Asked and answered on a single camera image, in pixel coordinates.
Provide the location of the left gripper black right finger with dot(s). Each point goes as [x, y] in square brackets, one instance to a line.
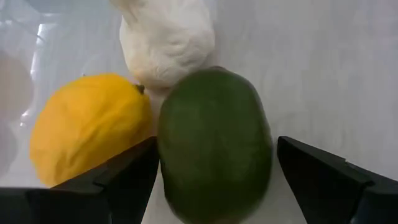
[335, 193]

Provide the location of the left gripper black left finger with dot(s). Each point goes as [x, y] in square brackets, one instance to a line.
[93, 199]

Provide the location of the yellow lemon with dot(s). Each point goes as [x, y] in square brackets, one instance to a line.
[87, 124]

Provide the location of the green avocado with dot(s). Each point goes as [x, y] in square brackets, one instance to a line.
[214, 143]

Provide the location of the white garlic bulb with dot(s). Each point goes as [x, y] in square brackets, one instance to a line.
[164, 46]

